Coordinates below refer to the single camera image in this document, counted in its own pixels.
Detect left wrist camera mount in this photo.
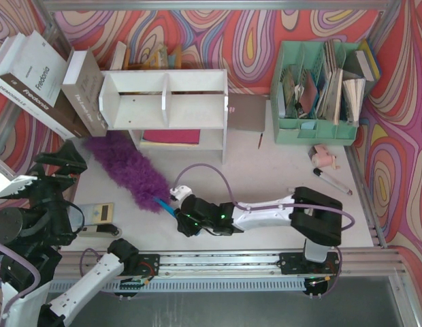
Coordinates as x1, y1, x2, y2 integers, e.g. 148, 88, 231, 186
0, 160, 37, 198

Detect brown pencil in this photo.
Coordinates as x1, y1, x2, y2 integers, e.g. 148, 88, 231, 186
257, 133, 263, 149

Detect books behind shelf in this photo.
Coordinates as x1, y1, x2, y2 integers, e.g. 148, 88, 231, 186
105, 42, 182, 71

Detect white Mademoiselle book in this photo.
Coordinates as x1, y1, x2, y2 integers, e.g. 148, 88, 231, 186
0, 33, 65, 137

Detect green file organizer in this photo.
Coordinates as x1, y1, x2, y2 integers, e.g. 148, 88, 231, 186
270, 40, 373, 146

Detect white marker pen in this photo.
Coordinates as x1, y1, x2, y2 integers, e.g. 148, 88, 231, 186
313, 168, 353, 196

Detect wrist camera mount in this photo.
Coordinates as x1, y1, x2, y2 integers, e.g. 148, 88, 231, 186
0, 160, 37, 198
169, 185, 193, 202

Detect white black stapler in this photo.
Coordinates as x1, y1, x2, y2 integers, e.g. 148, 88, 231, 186
78, 223, 122, 238

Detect pink pig figurine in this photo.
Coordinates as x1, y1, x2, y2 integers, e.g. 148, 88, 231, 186
308, 144, 340, 170

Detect grey book in organizer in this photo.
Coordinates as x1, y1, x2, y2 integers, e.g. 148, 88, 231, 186
344, 39, 381, 82

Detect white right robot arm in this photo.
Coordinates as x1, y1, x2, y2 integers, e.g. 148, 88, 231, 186
170, 185, 355, 263

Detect small yellow book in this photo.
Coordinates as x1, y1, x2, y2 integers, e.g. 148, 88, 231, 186
69, 202, 114, 227

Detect grey notebook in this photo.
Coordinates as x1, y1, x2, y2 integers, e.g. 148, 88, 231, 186
227, 93, 266, 132

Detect purple fluffy duster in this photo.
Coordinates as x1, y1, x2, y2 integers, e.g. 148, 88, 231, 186
84, 131, 170, 213

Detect brown Fredonia book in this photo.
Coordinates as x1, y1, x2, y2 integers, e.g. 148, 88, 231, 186
0, 29, 93, 140

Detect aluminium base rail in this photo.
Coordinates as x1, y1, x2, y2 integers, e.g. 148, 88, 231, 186
103, 247, 405, 296

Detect taupe Lonely City book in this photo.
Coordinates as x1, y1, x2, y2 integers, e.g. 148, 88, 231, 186
61, 50, 108, 137

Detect white wooden bookshelf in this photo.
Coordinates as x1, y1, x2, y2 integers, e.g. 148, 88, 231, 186
99, 69, 229, 159

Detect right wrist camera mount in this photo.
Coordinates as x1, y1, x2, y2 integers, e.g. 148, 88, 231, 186
169, 185, 193, 202

